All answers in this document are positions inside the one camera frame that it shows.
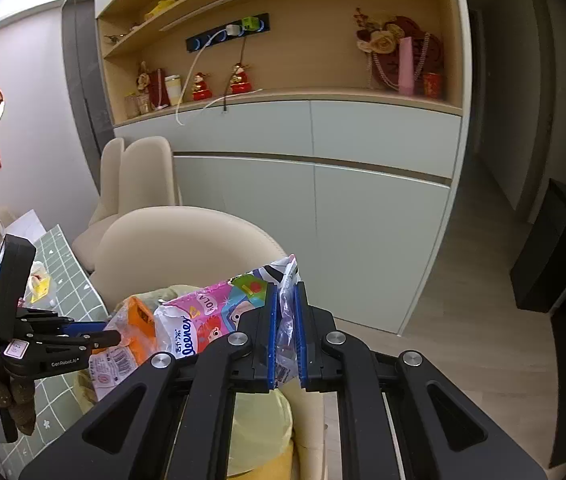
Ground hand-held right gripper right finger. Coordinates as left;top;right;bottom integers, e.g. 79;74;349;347
295;282;546;480

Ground pink cartoon tissue wrapper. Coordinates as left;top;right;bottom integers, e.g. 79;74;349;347
154;255;298;391

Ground clear glass jars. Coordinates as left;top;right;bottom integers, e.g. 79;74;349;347
123;92;152;119

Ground red can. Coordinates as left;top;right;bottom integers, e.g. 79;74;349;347
421;72;444;99

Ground flower bouquet decoration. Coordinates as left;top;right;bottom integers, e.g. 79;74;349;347
354;7;445;95

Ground red gift bag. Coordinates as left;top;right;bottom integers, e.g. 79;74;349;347
137;61;167;109

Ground black cable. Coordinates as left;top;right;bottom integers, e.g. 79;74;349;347
221;35;250;112

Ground yellow white wrapper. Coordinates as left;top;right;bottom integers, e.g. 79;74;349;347
27;260;57;307

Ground yellow item on shelf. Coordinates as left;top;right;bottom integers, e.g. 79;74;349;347
144;0;175;21

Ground green checked tablecloth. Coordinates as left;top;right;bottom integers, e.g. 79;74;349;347
0;225;112;480

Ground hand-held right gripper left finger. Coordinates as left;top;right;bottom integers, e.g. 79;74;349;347
19;285;280;480

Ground white cable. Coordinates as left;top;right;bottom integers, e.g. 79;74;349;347
173;29;264;127

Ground white cup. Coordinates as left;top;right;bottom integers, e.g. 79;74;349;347
164;74;183;107

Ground wooden shelf cabinet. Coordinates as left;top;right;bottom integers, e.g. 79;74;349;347
94;0;472;337

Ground black floor appliance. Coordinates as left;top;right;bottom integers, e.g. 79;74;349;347
509;144;566;314

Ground red figurine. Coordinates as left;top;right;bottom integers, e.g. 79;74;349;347
229;62;252;95
191;72;213;102

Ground beige chair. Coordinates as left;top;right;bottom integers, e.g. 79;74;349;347
88;137;126;226
94;206;330;480
72;136;183;272

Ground orange white wrapper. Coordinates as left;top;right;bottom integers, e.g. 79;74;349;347
88;296;160;403

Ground dark blue power strip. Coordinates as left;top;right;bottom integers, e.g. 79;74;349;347
185;12;270;54

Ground pink cylinder bottle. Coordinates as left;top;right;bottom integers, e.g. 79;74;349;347
397;37;416;96

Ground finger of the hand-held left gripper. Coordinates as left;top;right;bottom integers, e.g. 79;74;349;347
15;309;110;338
30;330;122;358

